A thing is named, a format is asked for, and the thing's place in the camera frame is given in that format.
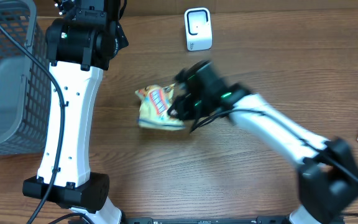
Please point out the dark grey plastic basket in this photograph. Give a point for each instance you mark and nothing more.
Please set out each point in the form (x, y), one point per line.
(25, 90)

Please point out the white barcode scanner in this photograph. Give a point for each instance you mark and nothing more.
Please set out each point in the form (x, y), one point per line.
(198, 29)

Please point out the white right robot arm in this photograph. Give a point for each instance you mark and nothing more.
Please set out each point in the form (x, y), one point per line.
(326, 169)

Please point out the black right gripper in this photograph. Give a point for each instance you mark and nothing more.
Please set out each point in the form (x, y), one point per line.
(178, 111)

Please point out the yellow snack bag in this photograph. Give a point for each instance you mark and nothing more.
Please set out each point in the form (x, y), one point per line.
(155, 102)

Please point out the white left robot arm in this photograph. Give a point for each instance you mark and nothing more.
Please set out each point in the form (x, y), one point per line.
(80, 45)

